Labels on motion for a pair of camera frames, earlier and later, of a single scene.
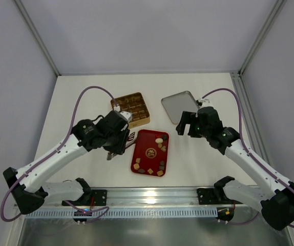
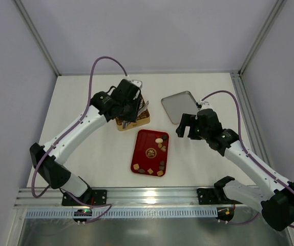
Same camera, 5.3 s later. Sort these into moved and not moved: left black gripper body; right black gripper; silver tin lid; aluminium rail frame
Moved: left black gripper body
Not moved: right black gripper; silver tin lid; aluminium rail frame
